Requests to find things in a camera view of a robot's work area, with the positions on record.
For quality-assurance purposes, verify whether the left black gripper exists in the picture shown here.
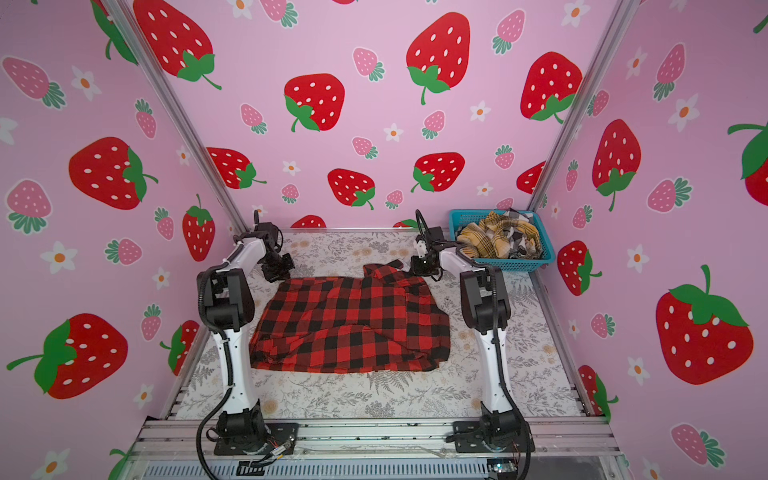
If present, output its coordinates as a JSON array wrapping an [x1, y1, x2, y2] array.
[[261, 253, 295, 283]]

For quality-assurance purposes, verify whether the red black plaid shirt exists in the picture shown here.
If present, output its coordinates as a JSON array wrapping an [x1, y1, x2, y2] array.
[[249, 260, 451, 374]]

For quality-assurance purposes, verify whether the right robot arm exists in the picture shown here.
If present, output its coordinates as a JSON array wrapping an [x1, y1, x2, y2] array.
[[410, 221, 535, 456]]

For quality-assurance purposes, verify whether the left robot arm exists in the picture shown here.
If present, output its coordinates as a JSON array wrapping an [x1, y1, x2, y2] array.
[[196, 220, 293, 456]]

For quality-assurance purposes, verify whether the yellow plaid shirt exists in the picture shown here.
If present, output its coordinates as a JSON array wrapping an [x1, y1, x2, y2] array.
[[457, 209, 543, 260]]

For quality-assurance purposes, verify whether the teal plastic basket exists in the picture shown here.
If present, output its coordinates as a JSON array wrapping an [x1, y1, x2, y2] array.
[[449, 209, 554, 272]]

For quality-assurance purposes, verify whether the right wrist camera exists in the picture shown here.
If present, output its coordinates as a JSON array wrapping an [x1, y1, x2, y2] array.
[[415, 227, 446, 258]]

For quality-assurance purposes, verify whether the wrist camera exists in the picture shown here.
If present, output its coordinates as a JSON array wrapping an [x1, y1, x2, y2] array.
[[254, 222, 284, 250], [415, 227, 446, 258]]

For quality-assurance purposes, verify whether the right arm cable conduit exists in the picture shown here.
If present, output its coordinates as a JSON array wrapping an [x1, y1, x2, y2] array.
[[413, 208, 535, 480]]

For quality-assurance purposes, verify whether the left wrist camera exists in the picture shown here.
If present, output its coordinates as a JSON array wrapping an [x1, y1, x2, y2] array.
[[254, 222, 284, 250]]

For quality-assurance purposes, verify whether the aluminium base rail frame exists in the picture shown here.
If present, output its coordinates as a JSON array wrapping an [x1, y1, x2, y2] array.
[[115, 417, 633, 479]]

